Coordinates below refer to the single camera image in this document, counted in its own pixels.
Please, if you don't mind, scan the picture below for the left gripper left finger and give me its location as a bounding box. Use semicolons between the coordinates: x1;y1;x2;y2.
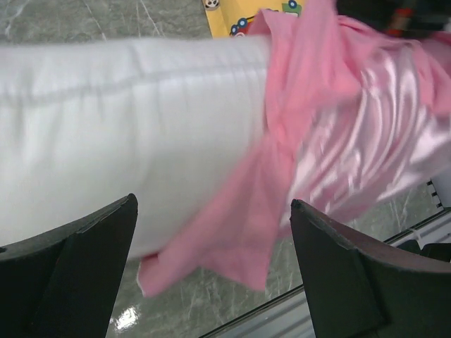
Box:
1;194;138;337

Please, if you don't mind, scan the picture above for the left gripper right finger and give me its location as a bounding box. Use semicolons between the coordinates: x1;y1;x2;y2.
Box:
290;200;450;337

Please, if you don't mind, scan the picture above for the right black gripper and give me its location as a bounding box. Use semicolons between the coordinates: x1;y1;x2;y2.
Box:
335;0;450;39

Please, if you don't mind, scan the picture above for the pink pillowcase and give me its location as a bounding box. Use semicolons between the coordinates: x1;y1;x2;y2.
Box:
137;1;450;296

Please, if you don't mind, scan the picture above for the white pillow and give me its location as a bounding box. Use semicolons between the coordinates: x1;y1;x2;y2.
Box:
1;36;270;258

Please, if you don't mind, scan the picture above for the yellow cartoon print pillow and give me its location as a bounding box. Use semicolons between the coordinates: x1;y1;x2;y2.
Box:
202;0;306;38

